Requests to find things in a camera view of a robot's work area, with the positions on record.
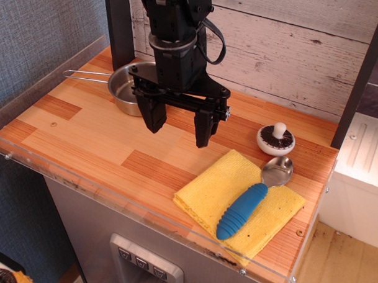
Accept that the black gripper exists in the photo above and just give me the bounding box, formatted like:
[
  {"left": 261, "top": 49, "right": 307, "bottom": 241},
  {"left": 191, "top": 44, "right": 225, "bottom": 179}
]
[{"left": 130, "top": 34, "right": 230, "bottom": 148}]

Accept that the white toy mushroom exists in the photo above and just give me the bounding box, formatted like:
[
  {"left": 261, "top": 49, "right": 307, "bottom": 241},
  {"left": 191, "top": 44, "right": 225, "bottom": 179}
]
[{"left": 257, "top": 122, "right": 296, "bottom": 156}]

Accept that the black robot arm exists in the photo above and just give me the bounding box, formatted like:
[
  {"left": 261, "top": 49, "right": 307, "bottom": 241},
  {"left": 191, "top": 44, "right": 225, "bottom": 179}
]
[{"left": 130, "top": 0, "right": 230, "bottom": 148}]

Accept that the yellow folded cloth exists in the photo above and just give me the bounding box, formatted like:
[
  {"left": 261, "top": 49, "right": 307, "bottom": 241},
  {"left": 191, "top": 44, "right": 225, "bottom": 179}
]
[{"left": 173, "top": 150, "right": 305, "bottom": 267}]

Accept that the clear acrylic edge guard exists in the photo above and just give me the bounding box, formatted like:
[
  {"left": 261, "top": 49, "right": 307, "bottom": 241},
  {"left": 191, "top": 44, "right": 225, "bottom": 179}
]
[{"left": 0, "top": 136, "right": 295, "bottom": 283}]

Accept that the grey toy fridge cabinet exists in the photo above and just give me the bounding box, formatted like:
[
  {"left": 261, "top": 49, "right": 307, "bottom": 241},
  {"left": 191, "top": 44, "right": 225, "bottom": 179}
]
[{"left": 45, "top": 178, "right": 260, "bottom": 283}]

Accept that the silver dispenser button panel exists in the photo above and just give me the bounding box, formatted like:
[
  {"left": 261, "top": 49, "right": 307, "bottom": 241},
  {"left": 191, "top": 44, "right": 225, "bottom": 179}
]
[{"left": 110, "top": 233, "right": 184, "bottom": 283}]

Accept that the white toy sink unit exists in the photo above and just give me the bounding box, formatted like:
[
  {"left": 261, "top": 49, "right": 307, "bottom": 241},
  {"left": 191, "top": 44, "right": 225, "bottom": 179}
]
[{"left": 317, "top": 42, "right": 378, "bottom": 248}]

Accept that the stainless steel pot with handle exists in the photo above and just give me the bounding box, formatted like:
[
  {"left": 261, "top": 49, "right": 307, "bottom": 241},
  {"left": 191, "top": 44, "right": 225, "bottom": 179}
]
[{"left": 62, "top": 61, "right": 155, "bottom": 117}]

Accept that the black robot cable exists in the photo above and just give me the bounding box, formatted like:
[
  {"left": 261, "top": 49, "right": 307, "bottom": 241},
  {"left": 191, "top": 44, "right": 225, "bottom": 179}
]
[{"left": 199, "top": 17, "right": 228, "bottom": 66}]

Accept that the blue handled metal spoon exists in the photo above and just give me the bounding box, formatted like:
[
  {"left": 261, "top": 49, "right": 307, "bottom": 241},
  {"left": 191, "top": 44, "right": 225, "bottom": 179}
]
[{"left": 215, "top": 156, "right": 294, "bottom": 240}]

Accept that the dark left frame post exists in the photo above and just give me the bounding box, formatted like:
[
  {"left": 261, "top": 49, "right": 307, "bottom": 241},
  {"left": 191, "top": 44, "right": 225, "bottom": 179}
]
[{"left": 105, "top": 0, "right": 135, "bottom": 70}]

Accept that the dark frame post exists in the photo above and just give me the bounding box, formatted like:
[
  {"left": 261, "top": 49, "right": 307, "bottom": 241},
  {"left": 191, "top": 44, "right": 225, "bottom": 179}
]
[
  {"left": 330, "top": 24, "right": 378, "bottom": 149},
  {"left": 105, "top": 0, "right": 135, "bottom": 70}
]

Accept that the dark right frame post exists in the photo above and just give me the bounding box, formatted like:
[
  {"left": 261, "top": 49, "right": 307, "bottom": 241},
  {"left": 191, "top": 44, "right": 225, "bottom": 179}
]
[{"left": 330, "top": 24, "right": 378, "bottom": 149}]

